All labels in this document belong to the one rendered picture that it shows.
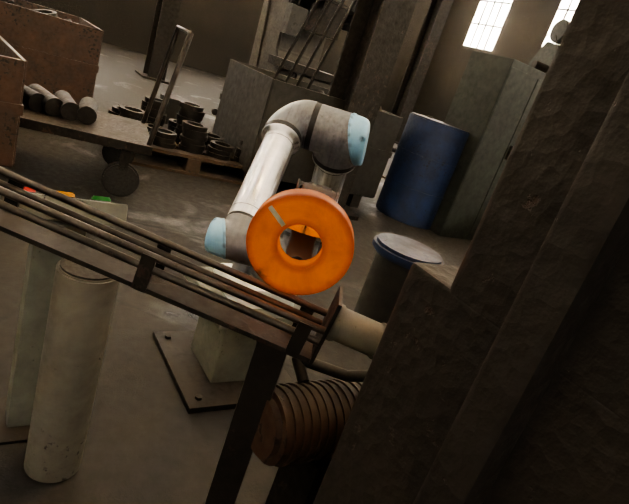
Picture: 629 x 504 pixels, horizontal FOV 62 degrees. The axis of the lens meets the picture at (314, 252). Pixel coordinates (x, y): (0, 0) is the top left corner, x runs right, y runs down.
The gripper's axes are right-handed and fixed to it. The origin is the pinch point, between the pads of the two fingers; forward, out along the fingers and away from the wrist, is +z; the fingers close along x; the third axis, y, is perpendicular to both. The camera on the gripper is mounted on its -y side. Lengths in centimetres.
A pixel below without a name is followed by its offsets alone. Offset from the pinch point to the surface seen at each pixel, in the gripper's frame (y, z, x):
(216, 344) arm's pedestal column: -46, -83, -15
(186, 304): -16.1, -1.5, -13.2
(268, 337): -17.3, -2.4, -0.1
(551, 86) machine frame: 18.7, 32.5, 15.4
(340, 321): -11.3, -1.1, 9.3
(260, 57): 156, -575, -116
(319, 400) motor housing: -26.1, -7.9, 11.0
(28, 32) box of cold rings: 57, -297, -223
